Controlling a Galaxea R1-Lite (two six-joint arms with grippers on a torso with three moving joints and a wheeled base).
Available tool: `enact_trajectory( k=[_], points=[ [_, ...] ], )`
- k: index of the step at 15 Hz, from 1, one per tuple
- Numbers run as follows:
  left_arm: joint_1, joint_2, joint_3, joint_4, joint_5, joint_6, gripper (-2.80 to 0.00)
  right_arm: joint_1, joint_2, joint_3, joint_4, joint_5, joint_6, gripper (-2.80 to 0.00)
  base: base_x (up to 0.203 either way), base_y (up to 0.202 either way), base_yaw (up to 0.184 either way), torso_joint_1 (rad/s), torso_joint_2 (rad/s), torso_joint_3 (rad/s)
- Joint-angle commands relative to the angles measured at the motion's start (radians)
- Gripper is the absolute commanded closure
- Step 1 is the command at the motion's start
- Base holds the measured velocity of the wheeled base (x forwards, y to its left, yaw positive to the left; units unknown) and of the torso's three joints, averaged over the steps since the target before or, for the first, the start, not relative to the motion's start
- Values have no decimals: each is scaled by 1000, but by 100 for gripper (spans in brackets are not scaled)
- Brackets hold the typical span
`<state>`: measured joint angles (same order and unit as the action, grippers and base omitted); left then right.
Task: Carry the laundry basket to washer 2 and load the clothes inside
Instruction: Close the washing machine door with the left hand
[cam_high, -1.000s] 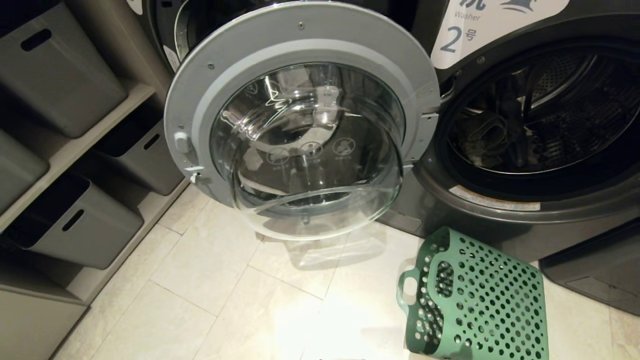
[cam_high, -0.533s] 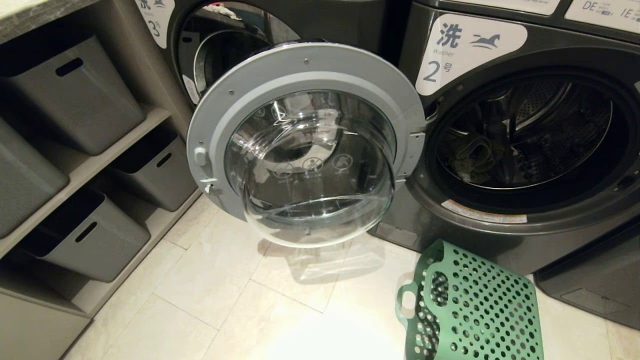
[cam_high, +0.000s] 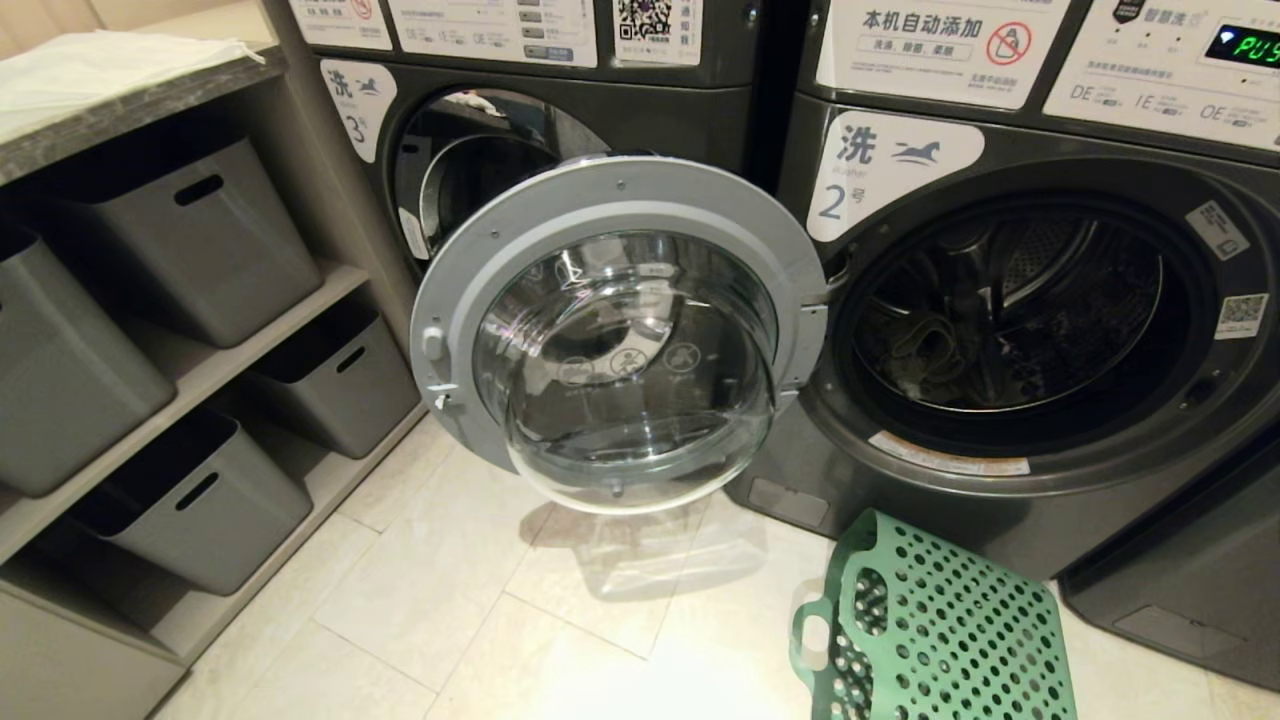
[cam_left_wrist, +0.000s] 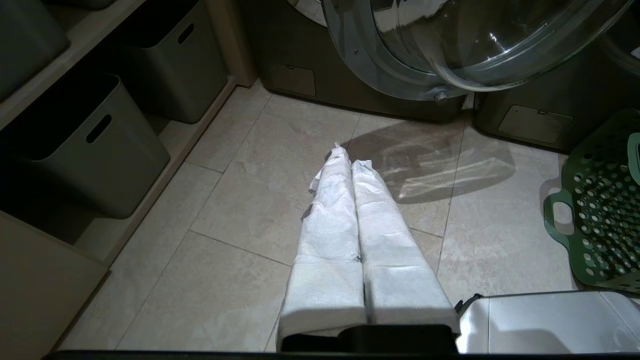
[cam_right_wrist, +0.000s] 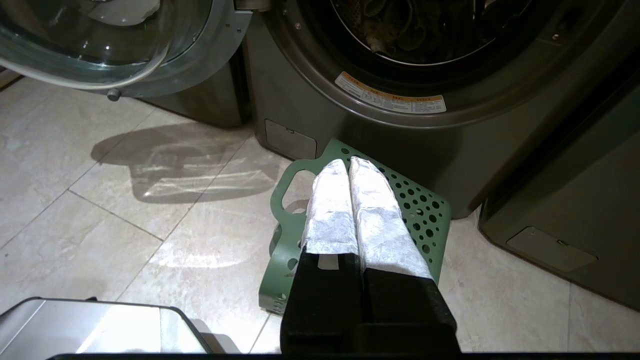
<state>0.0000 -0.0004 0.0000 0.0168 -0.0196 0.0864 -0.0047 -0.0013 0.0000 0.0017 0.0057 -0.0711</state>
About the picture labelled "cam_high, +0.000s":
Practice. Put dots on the grey plastic storage bin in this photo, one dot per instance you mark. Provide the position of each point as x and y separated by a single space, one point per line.
190 240
60 370
200 505
345 385

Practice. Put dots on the white cloth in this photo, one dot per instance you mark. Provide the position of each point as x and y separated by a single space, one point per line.
100 70

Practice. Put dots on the green perforated plastic laundry basket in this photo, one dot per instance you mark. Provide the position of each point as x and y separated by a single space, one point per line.
950 630

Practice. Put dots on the grey shelving unit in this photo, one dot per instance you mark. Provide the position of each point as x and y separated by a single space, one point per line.
240 330

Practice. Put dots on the clothes in washer drum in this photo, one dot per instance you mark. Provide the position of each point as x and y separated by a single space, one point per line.
925 345

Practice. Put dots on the dark grey front-load washing machine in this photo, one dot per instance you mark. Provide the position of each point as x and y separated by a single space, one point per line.
1010 520
690 110

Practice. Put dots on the round grey glass washer door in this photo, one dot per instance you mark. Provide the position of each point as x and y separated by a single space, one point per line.
620 340

